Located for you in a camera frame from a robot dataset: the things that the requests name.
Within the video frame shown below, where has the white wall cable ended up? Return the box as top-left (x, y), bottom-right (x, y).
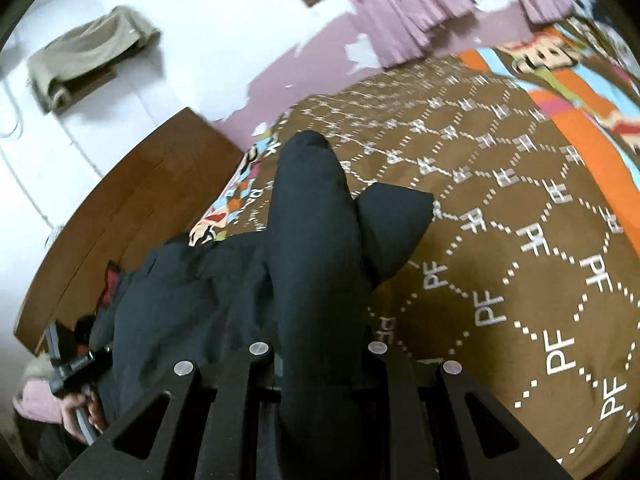
top-left (0, 80), bottom-right (61, 233)

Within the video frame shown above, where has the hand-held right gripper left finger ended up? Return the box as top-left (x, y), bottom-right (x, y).
top-left (57, 342), bottom-right (281, 480)

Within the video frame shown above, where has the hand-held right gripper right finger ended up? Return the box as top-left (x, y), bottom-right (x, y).
top-left (357, 341), bottom-right (576, 480)

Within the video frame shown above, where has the red cloth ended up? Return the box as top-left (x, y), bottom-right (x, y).
top-left (97, 265), bottom-right (126, 311)

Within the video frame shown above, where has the wooden headboard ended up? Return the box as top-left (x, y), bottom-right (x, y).
top-left (14, 106), bottom-right (246, 356)

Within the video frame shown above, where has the black padded jacket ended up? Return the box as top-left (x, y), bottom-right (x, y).
top-left (90, 130), bottom-right (435, 480)

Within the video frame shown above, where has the person's left hand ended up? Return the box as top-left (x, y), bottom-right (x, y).
top-left (61, 389), bottom-right (108, 442)

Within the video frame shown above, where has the brown cartoon printed blanket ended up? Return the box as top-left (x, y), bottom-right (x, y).
top-left (187, 15), bottom-right (640, 480)

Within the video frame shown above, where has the olive green cloth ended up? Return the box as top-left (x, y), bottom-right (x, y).
top-left (27, 5), bottom-right (162, 115)

